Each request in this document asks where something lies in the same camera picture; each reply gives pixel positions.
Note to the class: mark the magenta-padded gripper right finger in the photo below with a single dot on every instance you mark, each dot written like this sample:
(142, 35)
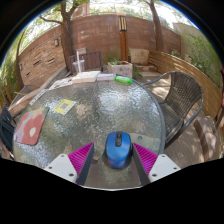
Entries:
(163, 166)

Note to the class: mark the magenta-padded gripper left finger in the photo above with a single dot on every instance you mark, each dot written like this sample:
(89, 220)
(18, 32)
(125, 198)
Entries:
(63, 166)

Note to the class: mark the blue computer mouse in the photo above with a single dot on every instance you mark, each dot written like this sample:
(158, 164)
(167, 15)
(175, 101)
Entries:
(118, 153)

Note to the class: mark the floral red mouse pad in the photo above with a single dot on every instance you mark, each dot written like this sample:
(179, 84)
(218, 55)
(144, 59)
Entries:
(31, 126)

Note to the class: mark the yellow code card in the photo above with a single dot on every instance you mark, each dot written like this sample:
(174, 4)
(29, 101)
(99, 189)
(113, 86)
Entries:
(64, 106)

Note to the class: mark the black metal chair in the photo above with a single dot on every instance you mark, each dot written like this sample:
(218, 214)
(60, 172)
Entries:
(6, 128)

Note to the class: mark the white licence plate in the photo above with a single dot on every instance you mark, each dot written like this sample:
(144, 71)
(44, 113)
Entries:
(38, 96)

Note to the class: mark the brown wicker chair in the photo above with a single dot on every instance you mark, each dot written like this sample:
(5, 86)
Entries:
(183, 93)

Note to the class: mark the printed picture sheet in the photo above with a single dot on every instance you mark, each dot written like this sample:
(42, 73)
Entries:
(61, 83)

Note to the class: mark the white book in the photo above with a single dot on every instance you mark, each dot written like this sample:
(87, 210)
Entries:
(86, 77)

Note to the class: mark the green bottle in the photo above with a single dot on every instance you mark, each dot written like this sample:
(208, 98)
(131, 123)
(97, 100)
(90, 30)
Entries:
(123, 79)

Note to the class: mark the thin purple book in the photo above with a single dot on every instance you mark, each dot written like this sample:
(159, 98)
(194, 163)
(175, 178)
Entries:
(106, 77)

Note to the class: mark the clear plastic cup with straw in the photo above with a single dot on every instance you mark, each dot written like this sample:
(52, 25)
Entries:
(79, 66)

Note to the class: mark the stone planter box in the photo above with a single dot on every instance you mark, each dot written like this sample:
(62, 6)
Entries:
(120, 70)

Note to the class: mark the dark slatted wooden chair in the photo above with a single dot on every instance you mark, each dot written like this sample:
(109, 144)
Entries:
(93, 60)

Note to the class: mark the beige stone block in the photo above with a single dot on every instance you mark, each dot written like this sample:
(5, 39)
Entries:
(139, 56)

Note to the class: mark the forked tree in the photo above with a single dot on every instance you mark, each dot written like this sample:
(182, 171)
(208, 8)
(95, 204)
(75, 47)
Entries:
(67, 40)

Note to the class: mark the slim tree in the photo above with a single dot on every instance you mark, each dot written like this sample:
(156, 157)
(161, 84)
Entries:
(156, 30)

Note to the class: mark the wall lamp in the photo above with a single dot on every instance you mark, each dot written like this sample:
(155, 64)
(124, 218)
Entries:
(56, 42)
(20, 66)

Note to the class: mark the wooden garden lamp post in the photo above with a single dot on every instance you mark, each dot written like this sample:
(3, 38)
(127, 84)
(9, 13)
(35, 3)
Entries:
(123, 40)

